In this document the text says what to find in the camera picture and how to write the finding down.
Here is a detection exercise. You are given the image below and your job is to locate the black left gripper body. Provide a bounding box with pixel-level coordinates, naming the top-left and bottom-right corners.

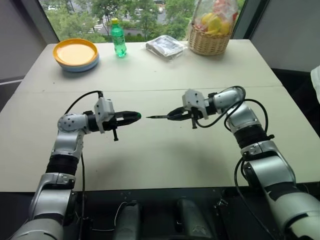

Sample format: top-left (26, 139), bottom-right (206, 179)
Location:
top-left (102, 112), bottom-right (122, 143)

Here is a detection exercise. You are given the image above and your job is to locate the black marker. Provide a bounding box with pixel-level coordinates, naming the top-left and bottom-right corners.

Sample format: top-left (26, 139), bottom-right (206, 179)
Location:
top-left (145, 114), bottom-right (174, 120)

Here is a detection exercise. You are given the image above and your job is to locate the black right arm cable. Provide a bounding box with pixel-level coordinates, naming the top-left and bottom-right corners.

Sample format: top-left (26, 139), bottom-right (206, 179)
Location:
top-left (194, 85), bottom-right (276, 240)

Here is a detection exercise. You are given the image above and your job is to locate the dark grey rounded shape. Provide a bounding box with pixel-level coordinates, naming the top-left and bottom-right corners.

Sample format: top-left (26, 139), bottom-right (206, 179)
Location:
top-left (113, 201), bottom-right (141, 240)

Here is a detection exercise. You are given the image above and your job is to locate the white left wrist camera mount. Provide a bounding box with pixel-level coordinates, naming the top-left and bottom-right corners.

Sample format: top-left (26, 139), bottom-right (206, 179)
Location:
top-left (93, 97), bottom-right (116, 135)

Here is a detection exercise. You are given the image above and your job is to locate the yellow fruit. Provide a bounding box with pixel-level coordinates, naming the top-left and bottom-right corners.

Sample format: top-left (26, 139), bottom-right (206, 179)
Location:
top-left (219, 21), bottom-right (231, 35)
top-left (201, 13), bottom-right (216, 26)
top-left (207, 18), bottom-right (223, 35)

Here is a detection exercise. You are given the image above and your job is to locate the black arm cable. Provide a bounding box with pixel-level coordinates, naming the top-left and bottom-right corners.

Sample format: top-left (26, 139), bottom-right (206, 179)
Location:
top-left (65, 90), bottom-right (105, 240)
top-left (194, 85), bottom-right (276, 240)

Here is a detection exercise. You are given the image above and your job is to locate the yellow plate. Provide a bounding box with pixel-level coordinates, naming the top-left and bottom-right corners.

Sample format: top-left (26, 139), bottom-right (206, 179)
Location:
top-left (52, 38), bottom-right (99, 67)

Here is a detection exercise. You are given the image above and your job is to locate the grey packet in clear plastic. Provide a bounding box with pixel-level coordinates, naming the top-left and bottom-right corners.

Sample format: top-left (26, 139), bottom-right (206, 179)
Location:
top-left (145, 34), bottom-right (189, 62)

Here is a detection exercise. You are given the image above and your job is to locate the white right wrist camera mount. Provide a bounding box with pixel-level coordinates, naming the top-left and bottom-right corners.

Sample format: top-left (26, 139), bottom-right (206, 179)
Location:
top-left (181, 88), bottom-right (210, 120)

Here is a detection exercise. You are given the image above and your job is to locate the clear plastic wrap pink print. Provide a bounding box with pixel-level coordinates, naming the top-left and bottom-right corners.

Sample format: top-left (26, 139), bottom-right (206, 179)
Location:
top-left (193, 0), bottom-right (240, 35)

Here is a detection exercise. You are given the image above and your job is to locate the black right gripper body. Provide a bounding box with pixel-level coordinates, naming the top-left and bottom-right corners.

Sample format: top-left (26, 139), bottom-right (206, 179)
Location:
top-left (186, 106), bottom-right (205, 130)

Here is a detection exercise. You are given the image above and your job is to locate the light blue plate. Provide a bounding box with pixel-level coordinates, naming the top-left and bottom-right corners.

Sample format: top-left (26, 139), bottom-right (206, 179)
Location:
top-left (61, 58), bottom-right (101, 74)
top-left (56, 53), bottom-right (100, 70)

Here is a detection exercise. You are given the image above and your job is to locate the woven wicker basket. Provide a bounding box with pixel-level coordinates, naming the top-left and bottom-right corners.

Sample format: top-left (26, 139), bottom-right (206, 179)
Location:
top-left (187, 0), bottom-right (232, 56)

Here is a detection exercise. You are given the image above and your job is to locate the green plastic bottle yellow cap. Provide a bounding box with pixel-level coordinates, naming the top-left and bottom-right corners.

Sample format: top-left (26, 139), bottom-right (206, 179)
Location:
top-left (109, 17), bottom-right (128, 59)

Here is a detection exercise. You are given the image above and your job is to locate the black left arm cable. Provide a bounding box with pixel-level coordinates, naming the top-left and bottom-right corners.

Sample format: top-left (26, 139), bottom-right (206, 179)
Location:
top-left (65, 90), bottom-right (105, 240)

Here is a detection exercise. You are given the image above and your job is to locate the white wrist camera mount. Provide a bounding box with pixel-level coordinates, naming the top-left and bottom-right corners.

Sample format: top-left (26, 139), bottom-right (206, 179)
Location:
top-left (181, 88), bottom-right (210, 120)
top-left (93, 97), bottom-right (116, 135)

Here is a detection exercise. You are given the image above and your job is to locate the dark window frame post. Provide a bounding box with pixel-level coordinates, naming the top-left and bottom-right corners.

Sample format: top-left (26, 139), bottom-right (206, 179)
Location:
top-left (231, 0), bottom-right (271, 40)
top-left (39, 0), bottom-right (62, 44)

